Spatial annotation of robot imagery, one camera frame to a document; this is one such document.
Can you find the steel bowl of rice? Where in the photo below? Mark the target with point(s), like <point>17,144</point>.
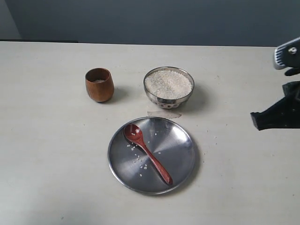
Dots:
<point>168,87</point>

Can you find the round steel plate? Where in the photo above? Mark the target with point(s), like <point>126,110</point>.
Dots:
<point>167,141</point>

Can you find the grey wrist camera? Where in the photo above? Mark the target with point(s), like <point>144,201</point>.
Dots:
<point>287,55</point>

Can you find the brown wooden cup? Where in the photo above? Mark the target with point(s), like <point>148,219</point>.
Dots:
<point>99,84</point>

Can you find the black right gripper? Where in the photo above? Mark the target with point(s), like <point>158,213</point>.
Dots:
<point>286,112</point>

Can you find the reddish brown wooden spoon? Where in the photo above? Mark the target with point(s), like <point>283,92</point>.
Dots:
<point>134,134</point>

